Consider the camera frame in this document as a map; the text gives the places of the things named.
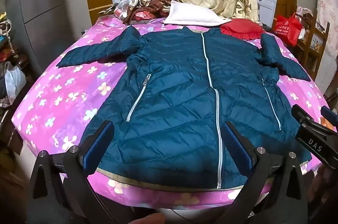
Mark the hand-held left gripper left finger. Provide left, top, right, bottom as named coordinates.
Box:
left=26, top=120, right=115, bottom=224

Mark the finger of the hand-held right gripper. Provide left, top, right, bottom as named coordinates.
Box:
left=320, top=106, right=338, bottom=132
left=292, top=104, right=321, bottom=132

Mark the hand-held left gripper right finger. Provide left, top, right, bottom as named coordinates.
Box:
left=219, top=121, right=309, bottom=224

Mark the teal quilted down jacket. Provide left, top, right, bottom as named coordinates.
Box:
left=57, top=26, right=312, bottom=191

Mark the pile of colourful clothes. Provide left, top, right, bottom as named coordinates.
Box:
left=0, top=11, right=30, bottom=108

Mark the bed with pink floral sheet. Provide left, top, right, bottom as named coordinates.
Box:
left=12, top=16, right=327, bottom=210

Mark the wooden shelf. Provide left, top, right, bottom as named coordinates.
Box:
left=295, top=6, right=330, bottom=69

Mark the red shopping bag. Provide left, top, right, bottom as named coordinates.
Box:
left=273, top=13, right=303, bottom=46

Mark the pale floral curtain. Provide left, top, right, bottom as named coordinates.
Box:
left=315, top=0, right=338, bottom=98

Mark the white plastic bag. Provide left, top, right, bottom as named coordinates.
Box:
left=4, top=66, right=27, bottom=100

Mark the red ruffled cushion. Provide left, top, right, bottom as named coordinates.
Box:
left=220, top=18, right=267, bottom=41

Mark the red patterned bag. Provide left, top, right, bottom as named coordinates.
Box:
left=128, top=8, right=160, bottom=25

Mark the clear plastic bag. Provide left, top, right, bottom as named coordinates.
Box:
left=113, top=0, right=136, bottom=20

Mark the white pillow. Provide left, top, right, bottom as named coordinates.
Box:
left=163, top=0, right=233, bottom=28

